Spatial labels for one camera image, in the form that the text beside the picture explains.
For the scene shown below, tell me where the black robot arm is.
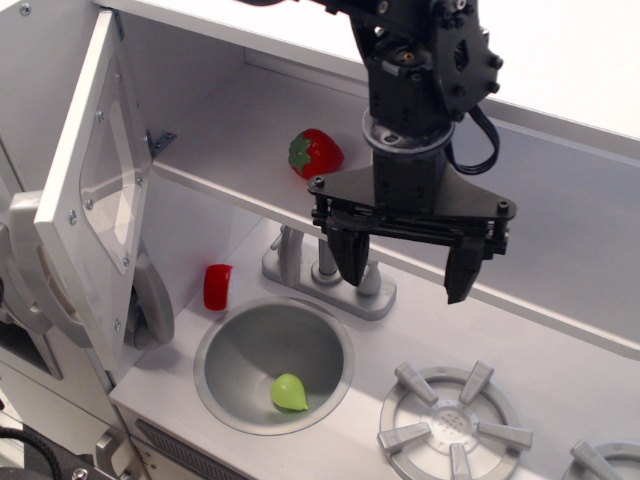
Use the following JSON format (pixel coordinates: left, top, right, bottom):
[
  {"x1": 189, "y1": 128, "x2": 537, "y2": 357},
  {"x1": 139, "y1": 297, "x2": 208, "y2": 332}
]
[{"x1": 307, "y1": 1, "x2": 516, "y2": 303}]

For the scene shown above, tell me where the grey round sink bowl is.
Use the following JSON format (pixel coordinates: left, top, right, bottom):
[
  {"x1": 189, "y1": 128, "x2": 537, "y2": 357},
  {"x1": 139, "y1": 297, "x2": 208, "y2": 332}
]
[{"x1": 194, "y1": 297, "x2": 354, "y2": 435}]

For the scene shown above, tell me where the red toy cup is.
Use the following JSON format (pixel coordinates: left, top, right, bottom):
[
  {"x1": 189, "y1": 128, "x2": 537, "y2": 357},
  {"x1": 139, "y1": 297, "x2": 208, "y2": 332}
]
[{"x1": 203, "y1": 264, "x2": 233, "y2": 311}]

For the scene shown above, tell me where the grey oven handle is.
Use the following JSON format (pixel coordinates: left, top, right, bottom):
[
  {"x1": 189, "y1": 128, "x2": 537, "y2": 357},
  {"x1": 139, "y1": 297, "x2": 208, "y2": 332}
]
[{"x1": 95, "y1": 433, "x2": 131, "y2": 476}]

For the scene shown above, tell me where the grey toy telephone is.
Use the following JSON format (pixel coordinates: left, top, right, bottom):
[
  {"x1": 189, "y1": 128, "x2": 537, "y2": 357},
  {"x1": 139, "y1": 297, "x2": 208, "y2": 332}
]
[{"x1": 125, "y1": 247, "x2": 174, "y2": 351}]

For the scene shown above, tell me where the red toy strawberry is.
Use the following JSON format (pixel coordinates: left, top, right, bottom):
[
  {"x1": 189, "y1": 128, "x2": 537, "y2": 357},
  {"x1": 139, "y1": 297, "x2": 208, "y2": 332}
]
[{"x1": 288, "y1": 128, "x2": 344, "y2": 180}]

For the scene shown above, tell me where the white microwave door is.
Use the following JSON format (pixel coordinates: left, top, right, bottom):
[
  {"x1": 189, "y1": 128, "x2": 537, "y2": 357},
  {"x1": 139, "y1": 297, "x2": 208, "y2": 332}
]
[{"x1": 34, "y1": 9, "x2": 152, "y2": 370}]

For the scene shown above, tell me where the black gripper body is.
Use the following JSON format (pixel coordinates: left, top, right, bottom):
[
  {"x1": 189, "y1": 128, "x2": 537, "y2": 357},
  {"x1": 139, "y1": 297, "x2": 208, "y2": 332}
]
[{"x1": 308, "y1": 150, "x2": 516, "y2": 258}]

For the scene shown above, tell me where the white toy kitchen cabinet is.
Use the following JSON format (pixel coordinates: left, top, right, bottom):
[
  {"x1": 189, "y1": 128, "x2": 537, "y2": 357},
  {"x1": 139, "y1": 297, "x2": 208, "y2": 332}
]
[{"x1": 1, "y1": 1, "x2": 639, "y2": 479}]

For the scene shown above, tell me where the green toy pear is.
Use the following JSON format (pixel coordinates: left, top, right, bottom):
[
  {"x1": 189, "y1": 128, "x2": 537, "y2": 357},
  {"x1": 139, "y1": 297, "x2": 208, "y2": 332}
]
[{"x1": 270, "y1": 373, "x2": 309, "y2": 411}]

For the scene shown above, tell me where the grey stove burner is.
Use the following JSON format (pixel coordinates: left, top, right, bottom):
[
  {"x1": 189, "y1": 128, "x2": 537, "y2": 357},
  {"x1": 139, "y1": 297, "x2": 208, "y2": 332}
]
[
  {"x1": 377, "y1": 361, "x2": 533, "y2": 479},
  {"x1": 563, "y1": 440, "x2": 639, "y2": 480}
]

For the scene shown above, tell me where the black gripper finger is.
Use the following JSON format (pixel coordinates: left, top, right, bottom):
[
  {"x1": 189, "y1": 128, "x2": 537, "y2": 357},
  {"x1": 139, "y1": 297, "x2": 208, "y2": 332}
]
[
  {"x1": 444, "y1": 239, "x2": 485, "y2": 304},
  {"x1": 327, "y1": 227, "x2": 370, "y2": 286}
]

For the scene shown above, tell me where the grey fridge door handle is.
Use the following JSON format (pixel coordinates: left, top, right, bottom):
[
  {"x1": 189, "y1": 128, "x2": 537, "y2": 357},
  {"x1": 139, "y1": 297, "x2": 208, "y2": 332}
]
[{"x1": 1, "y1": 191, "x2": 91, "y2": 348}]

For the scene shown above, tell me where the grey toy faucet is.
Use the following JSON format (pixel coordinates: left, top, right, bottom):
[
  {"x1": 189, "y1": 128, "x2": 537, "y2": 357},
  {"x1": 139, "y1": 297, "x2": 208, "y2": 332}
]
[{"x1": 262, "y1": 225, "x2": 397, "y2": 321}]

